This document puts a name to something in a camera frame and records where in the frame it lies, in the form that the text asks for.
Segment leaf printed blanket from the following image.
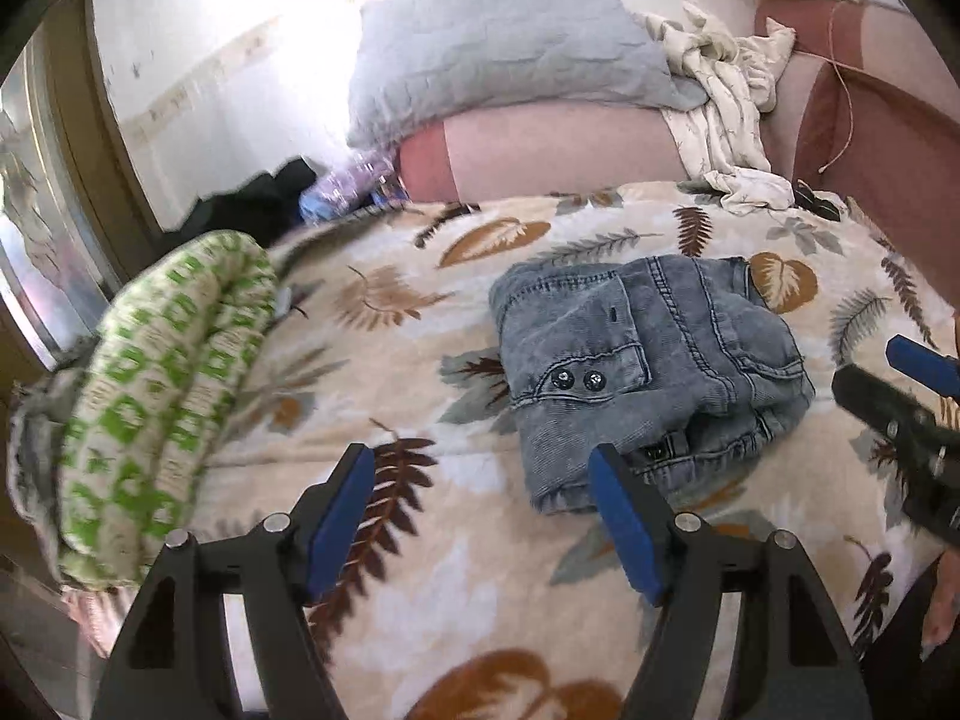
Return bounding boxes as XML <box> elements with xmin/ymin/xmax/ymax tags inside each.
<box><xmin>187</xmin><ymin>180</ymin><xmax>960</xmax><ymax>720</ymax></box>

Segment cream crumpled cloth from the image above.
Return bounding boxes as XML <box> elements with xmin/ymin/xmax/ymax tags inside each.
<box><xmin>637</xmin><ymin>0</ymin><xmax>797</xmax><ymax>215</ymax></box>

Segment dark cloth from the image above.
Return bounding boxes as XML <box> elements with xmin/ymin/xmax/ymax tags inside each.
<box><xmin>855</xmin><ymin>562</ymin><xmax>946</xmax><ymax>720</ymax></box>

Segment thin pink cable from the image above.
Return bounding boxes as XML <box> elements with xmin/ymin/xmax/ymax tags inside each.
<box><xmin>817</xmin><ymin>0</ymin><xmax>862</xmax><ymax>173</ymax></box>

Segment blue denim pants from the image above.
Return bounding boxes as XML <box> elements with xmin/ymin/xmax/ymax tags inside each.
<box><xmin>489</xmin><ymin>255</ymin><xmax>816</xmax><ymax>517</ymax></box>

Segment pink bolster cushion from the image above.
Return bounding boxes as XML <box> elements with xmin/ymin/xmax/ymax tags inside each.
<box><xmin>396</xmin><ymin>101</ymin><xmax>687</xmax><ymax>203</ymax></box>

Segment grey cloth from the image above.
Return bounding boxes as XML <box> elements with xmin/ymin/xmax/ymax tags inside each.
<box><xmin>6</xmin><ymin>367</ymin><xmax>80</xmax><ymax>530</ymax></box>

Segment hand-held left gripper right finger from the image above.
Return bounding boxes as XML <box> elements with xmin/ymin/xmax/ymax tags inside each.
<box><xmin>589</xmin><ymin>444</ymin><xmax>875</xmax><ymax>720</ymax></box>

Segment small black item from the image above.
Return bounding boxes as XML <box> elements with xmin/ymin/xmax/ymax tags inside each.
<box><xmin>795</xmin><ymin>180</ymin><xmax>845</xmax><ymax>222</ymax></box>

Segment person's right hand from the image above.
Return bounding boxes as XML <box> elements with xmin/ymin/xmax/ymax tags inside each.
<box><xmin>921</xmin><ymin>551</ymin><xmax>960</xmax><ymax>647</ymax></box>

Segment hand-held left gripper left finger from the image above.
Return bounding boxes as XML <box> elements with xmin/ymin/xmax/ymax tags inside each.
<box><xmin>90</xmin><ymin>444</ymin><xmax>376</xmax><ymax>720</ymax></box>

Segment grey quilted pillow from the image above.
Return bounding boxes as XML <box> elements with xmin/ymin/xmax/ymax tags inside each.
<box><xmin>346</xmin><ymin>0</ymin><xmax>707</xmax><ymax>151</ymax></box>

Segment black cloth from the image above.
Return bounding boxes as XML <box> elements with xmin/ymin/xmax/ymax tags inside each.
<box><xmin>180</xmin><ymin>157</ymin><xmax>316</xmax><ymax>237</ymax></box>

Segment pink upholstered backrest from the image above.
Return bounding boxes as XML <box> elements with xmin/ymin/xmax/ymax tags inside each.
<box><xmin>754</xmin><ymin>0</ymin><xmax>960</xmax><ymax>263</ymax></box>

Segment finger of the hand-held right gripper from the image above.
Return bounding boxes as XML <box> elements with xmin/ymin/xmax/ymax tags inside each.
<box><xmin>885</xmin><ymin>335</ymin><xmax>960</xmax><ymax>398</ymax></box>
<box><xmin>831</xmin><ymin>365</ymin><xmax>960</xmax><ymax>533</ymax></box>

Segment glass door panel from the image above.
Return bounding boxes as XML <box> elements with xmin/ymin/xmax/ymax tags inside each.
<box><xmin>0</xmin><ymin>60</ymin><xmax>102</xmax><ymax>368</ymax></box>

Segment purple plastic bag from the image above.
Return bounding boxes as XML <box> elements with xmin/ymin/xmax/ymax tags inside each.
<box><xmin>300</xmin><ymin>150</ymin><xmax>410</xmax><ymax>222</ymax></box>

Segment green white checkered blanket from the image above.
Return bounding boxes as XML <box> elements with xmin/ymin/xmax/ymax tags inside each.
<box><xmin>56</xmin><ymin>231</ymin><xmax>282</xmax><ymax>590</ymax></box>

